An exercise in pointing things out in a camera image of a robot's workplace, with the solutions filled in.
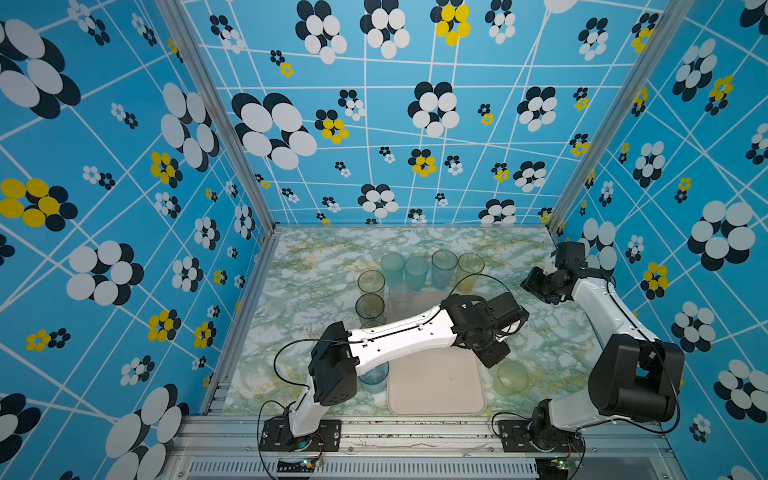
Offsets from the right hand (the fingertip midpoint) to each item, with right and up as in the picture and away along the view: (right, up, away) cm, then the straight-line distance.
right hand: (529, 285), depth 89 cm
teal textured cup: (-42, +6, +10) cm, 43 cm away
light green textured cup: (-8, -25, -7) cm, 27 cm away
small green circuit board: (-63, -41, -19) cm, 77 cm away
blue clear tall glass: (-25, +7, +4) cm, 27 cm away
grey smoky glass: (-48, -6, -6) cm, 49 cm away
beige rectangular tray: (-27, -26, -7) cm, 38 cm away
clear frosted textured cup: (-39, -5, +6) cm, 40 cm away
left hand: (-15, -14, -18) cm, 28 cm away
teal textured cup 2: (-34, +5, +4) cm, 35 cm away
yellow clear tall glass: (-16, +5, +7) cm, 18 cm away
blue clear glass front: (-46, -26, -7) cm, 53 cm away
